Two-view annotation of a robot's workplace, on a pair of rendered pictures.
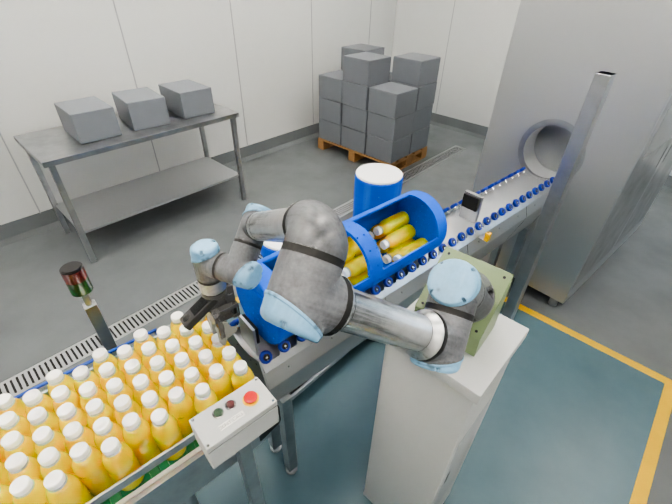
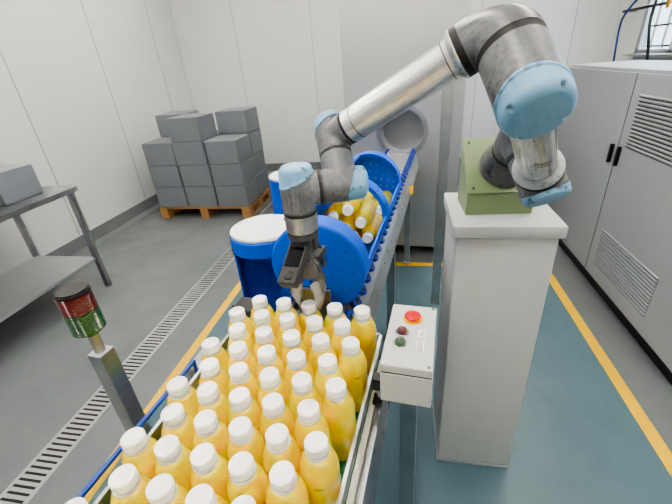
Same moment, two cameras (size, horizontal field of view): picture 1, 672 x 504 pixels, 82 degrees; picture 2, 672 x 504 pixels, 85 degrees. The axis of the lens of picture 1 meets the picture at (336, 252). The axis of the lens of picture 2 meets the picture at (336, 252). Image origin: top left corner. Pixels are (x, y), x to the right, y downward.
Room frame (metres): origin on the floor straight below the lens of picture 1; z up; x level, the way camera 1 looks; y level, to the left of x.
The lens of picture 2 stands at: (0.10, 0.69, 1.62)
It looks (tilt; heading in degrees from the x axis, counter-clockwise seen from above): 27 degrees down; 329
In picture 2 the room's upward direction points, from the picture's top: 5 degrees counter-clockwise
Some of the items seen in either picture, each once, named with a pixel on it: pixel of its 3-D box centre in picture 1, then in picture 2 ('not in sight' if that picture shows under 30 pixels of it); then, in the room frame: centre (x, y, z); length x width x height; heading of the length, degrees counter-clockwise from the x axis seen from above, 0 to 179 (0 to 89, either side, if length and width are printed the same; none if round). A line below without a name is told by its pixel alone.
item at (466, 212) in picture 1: (470, 207); not in sight; (1.79, -0.70, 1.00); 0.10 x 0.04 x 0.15; 42
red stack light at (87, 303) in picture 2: (74, 274); (76, 301); (0.92, 0.82, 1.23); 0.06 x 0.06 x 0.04
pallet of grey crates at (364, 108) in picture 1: (374, 106); (209, 162); (4.94, -0.44, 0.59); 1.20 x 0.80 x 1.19; 47
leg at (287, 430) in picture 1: (288, 436); not in sight; (0.90, 0.20, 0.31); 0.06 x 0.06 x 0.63; 42
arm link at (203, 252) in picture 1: (208, 261); (298, 189); (0.82, 0.34, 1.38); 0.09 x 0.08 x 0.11; 67
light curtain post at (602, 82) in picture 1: (535, 248); (441, 190); (1.65, -1.04, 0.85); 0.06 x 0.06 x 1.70; 42
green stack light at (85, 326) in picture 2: (79, 285); (85, 319); (0.92, 0.82, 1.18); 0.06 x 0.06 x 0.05
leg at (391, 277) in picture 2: not in sight; (391, 296); (1.55, -0.54, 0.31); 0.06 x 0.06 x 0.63; 42
